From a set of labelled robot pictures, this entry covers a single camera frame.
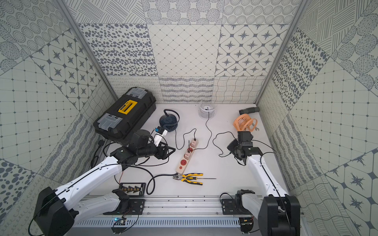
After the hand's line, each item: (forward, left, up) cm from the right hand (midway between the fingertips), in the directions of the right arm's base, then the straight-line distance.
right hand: (230, 148), depth 85 cm
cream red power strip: (-7, +28, -6) cm, 29 cm away
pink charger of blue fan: (-4, +26, -3) cm, 26 cm away
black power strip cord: (-24, +46, -5) cm, 52 cm away
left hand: (-2, +35, +9) cm, 36 cm away
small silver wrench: (+20, -22, -8) cm, 31 cm away
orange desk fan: (+18, -10, +1) cm, 20 cm away
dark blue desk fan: (+21, +40, -1) cm, 45 cm away
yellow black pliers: (-15, +30, -7) cm, 34 cm away
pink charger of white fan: (+4, +22, -2) cm, 23 cm away
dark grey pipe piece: (+35, -20, -4) cm, 40 cm away
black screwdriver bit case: (-21, +54, -7) cm, 59 cm away
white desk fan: (+32, +13, -2) cm, 34 cm away
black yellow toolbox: (+10, +66, +10) cm, 68 cm away
